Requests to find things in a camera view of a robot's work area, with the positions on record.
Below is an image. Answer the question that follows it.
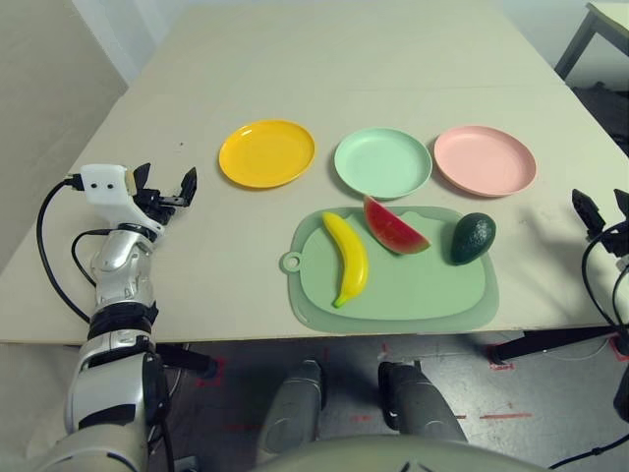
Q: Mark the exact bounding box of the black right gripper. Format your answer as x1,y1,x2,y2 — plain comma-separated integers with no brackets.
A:
571,188,629,269

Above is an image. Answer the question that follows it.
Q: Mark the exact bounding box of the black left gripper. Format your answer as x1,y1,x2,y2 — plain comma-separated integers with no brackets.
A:
130,160,199,231

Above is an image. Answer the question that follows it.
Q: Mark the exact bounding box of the dark green toy avocado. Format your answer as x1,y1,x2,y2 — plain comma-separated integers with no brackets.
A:
450,211,497,266

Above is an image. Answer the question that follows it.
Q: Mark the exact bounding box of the yellow toy banana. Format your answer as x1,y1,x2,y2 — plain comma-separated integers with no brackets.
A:
321,210,370,310

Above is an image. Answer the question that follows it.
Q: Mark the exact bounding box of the red toy watermelon slice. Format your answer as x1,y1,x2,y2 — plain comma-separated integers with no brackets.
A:
363,195,432,257

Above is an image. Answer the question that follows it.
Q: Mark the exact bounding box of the dark grey floor mat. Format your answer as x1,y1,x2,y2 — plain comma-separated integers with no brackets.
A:
569,81,629,148

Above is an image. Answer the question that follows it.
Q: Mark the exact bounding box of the yellow plastic plate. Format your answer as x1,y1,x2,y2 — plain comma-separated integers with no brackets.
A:
218,119,316,190

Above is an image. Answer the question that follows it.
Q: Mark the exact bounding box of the pink plastic plate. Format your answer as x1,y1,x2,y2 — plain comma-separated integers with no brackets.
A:
432,125,538,199

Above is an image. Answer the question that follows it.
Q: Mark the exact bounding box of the black table support beam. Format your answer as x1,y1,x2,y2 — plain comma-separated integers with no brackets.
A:
155,343,220,383
486,326,615,366

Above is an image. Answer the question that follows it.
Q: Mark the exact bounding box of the green cutting board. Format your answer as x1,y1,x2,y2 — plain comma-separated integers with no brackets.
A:
279,205,501,335

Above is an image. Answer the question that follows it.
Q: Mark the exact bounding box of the green plastic plate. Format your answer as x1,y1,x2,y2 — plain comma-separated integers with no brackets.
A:
333,127,433,201

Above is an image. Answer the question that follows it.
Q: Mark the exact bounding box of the grey left robot leg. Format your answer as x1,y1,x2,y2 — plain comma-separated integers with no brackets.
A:
264,358,325,456

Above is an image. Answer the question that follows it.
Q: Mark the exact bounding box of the grey robot leg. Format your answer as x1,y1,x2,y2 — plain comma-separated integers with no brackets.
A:
264,358,325,456
376,361,468,443

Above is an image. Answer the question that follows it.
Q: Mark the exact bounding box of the grey right robot leg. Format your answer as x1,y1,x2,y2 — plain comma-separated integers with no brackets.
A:
376,361,468,443

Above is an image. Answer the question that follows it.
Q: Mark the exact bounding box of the grey robot torso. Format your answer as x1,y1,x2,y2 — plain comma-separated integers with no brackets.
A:
245,432,497,472

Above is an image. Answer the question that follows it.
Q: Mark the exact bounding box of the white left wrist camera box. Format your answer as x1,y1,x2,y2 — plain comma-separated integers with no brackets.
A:
80,163,164,238

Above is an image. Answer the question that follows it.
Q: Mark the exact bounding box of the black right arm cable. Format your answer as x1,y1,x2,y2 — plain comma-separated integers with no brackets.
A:
581,230,629,336

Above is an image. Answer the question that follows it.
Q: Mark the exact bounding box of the long black left arm cable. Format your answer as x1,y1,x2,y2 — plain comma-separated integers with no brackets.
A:
37,174,92,324

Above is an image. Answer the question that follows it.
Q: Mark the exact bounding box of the short black left arm cable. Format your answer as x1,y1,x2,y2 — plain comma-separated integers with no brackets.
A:
71,229,117,287

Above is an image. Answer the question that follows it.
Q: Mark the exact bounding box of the side table with black frame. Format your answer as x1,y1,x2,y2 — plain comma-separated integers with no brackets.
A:
554,0,629,80

